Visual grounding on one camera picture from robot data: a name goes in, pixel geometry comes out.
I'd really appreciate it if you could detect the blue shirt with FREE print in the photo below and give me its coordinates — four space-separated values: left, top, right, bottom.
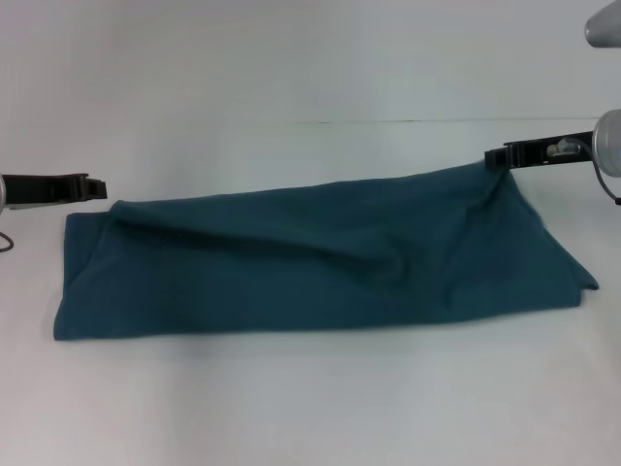
52 161 601 344

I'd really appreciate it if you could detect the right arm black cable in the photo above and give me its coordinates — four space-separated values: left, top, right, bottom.
587 157 621 206

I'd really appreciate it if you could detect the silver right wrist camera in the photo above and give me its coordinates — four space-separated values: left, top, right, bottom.
583 0 621 50

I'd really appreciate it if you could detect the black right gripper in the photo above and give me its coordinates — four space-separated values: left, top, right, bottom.
483 129 596 172

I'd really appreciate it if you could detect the silver cable connector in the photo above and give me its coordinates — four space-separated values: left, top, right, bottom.
544 138 582 158

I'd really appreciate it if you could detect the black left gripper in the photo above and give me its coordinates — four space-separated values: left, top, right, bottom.
1 171 108 212

